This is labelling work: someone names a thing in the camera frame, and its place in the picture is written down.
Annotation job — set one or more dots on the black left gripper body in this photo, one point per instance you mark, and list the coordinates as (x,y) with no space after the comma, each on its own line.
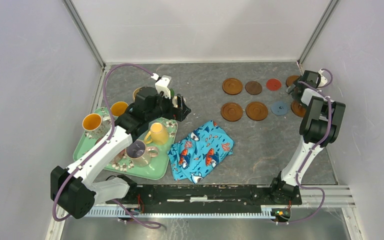
(164,108)

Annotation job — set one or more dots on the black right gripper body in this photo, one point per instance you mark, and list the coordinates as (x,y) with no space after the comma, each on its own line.
(302,103)

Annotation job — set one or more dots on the brown wooden coaster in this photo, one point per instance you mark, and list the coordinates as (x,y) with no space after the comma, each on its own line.
(257,111)
(231,111)
(290,81)
(232,86)
(298,109)

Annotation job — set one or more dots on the beige mug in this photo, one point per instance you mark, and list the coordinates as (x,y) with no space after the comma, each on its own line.
(135,92)

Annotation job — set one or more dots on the red round coaster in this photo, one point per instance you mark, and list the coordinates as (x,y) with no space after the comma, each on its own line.
(273,84)

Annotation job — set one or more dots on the blue round coaster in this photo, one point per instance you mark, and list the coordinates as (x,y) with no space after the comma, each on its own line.
(279,108)

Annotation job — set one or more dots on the yellow mug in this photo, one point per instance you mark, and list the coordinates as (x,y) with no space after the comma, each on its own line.
(157,134)

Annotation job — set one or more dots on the dark brown round coaster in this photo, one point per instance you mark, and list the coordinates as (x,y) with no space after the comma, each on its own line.
(253,87)

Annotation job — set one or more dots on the green inside floral mug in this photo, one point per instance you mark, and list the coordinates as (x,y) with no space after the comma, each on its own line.
(172,93)

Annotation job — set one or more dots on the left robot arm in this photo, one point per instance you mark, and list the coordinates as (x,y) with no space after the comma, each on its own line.
(74,188)

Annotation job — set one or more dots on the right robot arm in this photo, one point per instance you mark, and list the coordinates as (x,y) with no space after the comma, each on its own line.
(319,127)

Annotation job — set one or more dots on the small cup orange inside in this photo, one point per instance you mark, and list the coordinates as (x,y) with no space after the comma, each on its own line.
(118,108)

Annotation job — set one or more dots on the floral cup orange inside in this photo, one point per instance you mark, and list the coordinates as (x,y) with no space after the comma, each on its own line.
(95,126)

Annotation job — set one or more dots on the blue shark print cloth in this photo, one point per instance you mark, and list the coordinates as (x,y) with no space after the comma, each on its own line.
(200,152)

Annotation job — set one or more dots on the green floral tray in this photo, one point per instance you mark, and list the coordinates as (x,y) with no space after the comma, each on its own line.
(122,163)

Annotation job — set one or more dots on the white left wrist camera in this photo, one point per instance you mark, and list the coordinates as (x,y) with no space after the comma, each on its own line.
(162,85)

